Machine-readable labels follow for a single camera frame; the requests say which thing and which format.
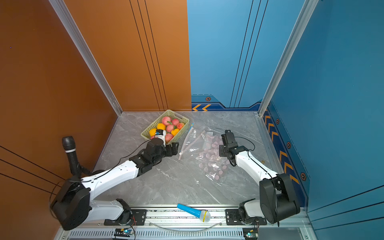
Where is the right green circuit board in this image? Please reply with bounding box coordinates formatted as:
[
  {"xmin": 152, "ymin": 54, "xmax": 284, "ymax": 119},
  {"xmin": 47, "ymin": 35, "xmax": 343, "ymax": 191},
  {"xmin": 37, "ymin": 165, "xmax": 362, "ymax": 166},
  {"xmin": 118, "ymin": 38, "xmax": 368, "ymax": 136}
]
[{"xmin": 243, "ymin": 228, "xmax": 259, "ymax": 240}]

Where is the blue toy microphone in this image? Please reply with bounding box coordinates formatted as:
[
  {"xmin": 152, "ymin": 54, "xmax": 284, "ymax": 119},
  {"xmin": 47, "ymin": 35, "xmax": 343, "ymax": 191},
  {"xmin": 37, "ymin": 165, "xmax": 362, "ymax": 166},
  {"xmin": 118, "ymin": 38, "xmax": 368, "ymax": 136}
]
[{"xmin": 177, "ymin": 204, "xmax": 211, "ymax": 223}]

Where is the yellow peach upper left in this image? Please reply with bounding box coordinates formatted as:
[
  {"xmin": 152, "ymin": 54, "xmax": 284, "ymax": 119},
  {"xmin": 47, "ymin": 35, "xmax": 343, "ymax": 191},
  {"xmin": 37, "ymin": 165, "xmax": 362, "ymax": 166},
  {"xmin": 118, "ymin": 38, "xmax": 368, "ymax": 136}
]
[{"xmin": 157, "ymin": 123, "xmax": 167, "ymax": 131}]

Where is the light green perforated basket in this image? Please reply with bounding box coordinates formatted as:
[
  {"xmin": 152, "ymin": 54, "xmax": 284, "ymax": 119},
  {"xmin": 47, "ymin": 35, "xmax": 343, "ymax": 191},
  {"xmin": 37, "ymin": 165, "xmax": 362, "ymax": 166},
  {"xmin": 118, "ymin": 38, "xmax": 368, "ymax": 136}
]
[{"xmin": 141, "ymin": 110, "xmax": 190, "ymax": 144}]

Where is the clear zip-top bag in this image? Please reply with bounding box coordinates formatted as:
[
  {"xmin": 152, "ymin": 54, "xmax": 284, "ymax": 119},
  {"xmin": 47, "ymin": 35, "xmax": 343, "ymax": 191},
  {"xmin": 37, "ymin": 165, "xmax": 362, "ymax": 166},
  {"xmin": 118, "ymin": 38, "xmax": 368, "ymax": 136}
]
[{"xmin": 178, "ymin": 124, "xmax": 206, "ymax": 160}]

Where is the large pink peach right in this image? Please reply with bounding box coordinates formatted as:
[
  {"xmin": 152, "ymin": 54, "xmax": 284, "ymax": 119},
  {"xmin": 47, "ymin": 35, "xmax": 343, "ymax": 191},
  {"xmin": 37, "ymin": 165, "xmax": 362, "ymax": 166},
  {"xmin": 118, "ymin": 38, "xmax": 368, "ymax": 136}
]
[{"xmin": 177, "ymin": 123, "xmax": 185, "ymax": 130}]

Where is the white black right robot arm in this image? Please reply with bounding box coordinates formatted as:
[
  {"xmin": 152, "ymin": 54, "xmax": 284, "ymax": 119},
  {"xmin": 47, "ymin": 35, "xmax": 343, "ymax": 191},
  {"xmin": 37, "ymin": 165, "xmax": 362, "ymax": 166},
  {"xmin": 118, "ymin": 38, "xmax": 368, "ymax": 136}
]
[{"xmin": 219, "ymin": 130, "xmax": 301, "ymax": 225}]

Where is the aluminium corner post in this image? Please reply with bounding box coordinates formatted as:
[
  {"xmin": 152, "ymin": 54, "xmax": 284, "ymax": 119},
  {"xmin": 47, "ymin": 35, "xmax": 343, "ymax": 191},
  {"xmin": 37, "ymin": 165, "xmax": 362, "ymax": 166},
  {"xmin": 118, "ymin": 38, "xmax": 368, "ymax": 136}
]
[
  {"xmin": 258, "ymin": 0, "xmax": 319, "ymax": 118},
  {"xmin": 49, "ymin": 0, "xmax": 123, "ymax": 116}
]

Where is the aluminium corner post right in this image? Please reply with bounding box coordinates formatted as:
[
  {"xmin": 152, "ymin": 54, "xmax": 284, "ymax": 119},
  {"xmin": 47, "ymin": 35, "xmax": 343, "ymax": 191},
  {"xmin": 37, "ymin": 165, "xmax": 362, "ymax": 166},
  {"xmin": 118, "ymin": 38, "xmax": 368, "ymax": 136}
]
[{"xmin": 258, "ymin": 0, "xmax": 319, "ymax": 118}]

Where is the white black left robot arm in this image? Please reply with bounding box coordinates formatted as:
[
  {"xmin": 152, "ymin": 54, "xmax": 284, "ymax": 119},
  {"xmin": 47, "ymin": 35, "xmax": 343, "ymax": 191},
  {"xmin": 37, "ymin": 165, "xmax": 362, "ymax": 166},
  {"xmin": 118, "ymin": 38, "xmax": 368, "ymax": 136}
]
[{"xmin": 50, "ymin": 138, "xmax": 179, "ymax": 231}]

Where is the yellow peach front left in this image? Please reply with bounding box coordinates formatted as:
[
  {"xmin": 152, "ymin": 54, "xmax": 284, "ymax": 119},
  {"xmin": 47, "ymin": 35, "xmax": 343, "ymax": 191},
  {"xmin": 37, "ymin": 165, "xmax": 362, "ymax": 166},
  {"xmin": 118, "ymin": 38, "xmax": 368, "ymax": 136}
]
[{"xmin": 149, "ymin": 128, "xmax": 157, "ymax": 137}]

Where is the large pink peach top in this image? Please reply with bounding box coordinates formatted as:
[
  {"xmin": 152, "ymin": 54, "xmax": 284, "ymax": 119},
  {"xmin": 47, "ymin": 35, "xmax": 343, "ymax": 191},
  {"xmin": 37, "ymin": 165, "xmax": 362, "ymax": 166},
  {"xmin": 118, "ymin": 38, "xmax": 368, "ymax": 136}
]
[{"xmin": 162, "ymin": 116, "xmax": 172, "ymax": 126}]

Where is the black microphone on stand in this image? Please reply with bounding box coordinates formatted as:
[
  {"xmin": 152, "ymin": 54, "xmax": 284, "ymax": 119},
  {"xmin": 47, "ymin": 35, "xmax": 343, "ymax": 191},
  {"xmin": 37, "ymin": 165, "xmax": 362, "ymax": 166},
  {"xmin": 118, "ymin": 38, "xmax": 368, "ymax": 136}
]
[{"xmin": 62, "ymin": 136, "xmax": 91, "ymax": 178}]

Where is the large pink peach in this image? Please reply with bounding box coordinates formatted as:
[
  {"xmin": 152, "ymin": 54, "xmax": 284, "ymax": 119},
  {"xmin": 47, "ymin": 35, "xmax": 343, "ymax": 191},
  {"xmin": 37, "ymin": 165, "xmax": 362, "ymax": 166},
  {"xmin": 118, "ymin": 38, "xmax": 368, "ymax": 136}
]
[
  {"xmin": 177, "ymin": 123, "xmax": 185, "ymax": 130},
  {"xmin": 162, "ymin": 116, "xmax": 172, "ymax": 126}
]

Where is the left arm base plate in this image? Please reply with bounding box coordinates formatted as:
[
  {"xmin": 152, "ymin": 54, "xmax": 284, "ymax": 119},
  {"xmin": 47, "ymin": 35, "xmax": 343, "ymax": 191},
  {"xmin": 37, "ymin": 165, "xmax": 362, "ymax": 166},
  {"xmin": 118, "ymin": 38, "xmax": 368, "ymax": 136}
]
[{"xmin": 104, "ymin": 209, "xmax": 147, "ymax": 226}]

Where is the clear bag with pink dots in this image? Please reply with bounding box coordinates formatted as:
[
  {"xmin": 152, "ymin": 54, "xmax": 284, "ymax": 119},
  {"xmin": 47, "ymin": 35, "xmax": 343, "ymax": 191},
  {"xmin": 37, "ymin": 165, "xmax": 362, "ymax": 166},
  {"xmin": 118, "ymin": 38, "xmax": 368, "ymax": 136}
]
[{"xmin": 196, "ymin": 130, "xmax": 230, "ymax": 185}]

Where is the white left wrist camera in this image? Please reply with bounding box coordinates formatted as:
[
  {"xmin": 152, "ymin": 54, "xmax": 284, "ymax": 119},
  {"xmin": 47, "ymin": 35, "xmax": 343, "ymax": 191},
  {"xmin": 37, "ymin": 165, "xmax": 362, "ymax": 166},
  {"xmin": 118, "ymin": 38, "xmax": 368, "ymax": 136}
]
[{"xmin": 154, "ymin": 130, "xmax": 167, "ymax": 147}]

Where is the left green circuit board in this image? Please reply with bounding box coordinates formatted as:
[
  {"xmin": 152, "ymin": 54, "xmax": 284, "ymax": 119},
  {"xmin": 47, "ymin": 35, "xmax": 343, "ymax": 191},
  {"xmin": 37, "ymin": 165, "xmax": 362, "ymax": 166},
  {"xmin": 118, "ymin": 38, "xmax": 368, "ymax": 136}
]
[{"xmin": 114, "ymin": 228, "xmax": 136, "ymax": 240}]

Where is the pink peach centre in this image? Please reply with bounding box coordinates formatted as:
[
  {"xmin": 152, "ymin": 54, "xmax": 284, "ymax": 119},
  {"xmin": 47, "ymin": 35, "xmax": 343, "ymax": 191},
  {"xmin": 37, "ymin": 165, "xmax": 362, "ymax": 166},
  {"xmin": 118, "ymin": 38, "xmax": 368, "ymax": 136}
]
[{"xmin": 166, "ymin": 124, "xmax": 175, "ymax": 133}]

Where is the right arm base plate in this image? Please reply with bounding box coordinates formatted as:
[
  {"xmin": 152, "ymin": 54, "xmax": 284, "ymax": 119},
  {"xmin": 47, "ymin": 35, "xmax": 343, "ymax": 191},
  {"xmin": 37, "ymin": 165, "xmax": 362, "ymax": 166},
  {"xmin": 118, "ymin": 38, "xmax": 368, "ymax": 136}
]
[{"xmin": 225, "ymin": 209, "xmax": 267, "ymax": 226}]

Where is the aluminium corner post left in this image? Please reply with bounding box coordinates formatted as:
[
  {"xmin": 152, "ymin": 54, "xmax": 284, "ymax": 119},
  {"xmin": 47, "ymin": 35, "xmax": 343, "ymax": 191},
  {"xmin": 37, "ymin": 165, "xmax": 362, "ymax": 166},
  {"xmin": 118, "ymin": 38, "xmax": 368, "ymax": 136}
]
[{"xmin": 49, "ymin": 0, "xmax": 123, "ymax": 116}]

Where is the green circuit board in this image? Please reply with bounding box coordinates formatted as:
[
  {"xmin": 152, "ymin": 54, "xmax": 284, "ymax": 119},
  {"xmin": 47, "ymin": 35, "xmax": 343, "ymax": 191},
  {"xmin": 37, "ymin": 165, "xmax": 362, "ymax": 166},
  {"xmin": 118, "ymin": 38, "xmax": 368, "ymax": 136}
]
[
  {"xmin": 243, "ymin": 228, "xmax": 259, "ymax": 240},
  {"xmin": 114, "ymin": 228, "xmax": 136, "ymax": 240}
]

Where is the pink peach far right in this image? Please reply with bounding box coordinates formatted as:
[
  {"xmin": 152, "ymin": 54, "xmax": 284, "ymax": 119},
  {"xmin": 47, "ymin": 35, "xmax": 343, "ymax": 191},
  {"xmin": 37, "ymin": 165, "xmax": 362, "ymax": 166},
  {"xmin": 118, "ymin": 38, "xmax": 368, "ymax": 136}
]
[{"xmin": 171, "ymin": 119, "xmax": 180, "ymax": 126}]

